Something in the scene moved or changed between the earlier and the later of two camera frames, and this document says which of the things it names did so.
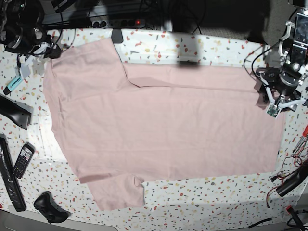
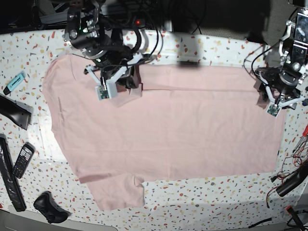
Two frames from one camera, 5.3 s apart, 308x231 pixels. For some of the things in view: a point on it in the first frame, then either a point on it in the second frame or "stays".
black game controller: x=45 y=205 stays
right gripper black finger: x=52 y=53 -> x=129 y=82
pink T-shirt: x=123 y=125 stays
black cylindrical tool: x=297 y=177 stays
